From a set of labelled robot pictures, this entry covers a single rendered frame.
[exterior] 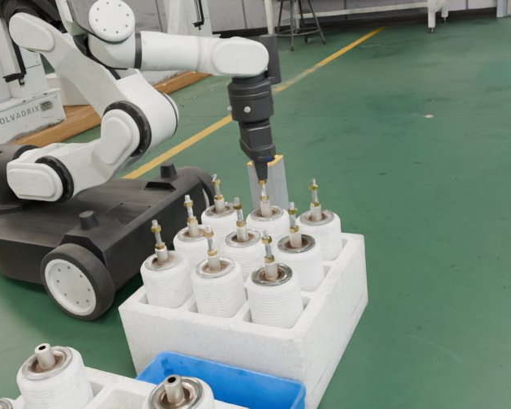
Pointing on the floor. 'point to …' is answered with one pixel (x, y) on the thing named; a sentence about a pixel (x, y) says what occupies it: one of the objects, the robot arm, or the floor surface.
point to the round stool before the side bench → (302, 23)
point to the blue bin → (229, 381)
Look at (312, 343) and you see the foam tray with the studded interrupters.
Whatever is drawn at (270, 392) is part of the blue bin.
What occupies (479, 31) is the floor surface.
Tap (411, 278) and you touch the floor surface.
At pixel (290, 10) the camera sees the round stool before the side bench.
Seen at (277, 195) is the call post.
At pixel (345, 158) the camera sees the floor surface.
